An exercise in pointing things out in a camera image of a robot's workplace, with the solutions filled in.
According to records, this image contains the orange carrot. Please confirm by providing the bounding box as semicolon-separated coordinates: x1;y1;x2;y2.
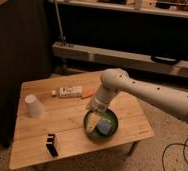
81;89;97;99

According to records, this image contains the black eraser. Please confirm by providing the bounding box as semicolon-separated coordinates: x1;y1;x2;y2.
46;134;58;157

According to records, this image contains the wooden table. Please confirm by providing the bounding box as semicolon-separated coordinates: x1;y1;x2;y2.
9;72;154;170

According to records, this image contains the blue sponge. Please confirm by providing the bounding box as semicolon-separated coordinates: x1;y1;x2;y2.
97;120;112;135

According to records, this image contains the white tube box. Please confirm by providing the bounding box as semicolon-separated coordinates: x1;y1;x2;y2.
51;86;83;98

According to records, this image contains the white ceramic cup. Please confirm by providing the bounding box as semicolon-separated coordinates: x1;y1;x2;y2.
25;94;44;118

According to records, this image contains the green bowl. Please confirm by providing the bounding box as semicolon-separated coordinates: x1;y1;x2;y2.
86;109;118;141

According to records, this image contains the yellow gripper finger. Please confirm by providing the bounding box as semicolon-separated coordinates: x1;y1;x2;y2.
86;112;100;133

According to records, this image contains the black cable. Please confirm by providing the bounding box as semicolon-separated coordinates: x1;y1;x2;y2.
161;130;188;171

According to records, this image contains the dark cabinet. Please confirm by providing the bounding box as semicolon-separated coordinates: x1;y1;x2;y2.
0;0;52;148

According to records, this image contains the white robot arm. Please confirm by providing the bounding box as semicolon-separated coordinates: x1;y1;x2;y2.
87;68;188;123

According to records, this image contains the grey metal shelf beam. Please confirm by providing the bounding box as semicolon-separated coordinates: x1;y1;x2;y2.
52;42;188;78

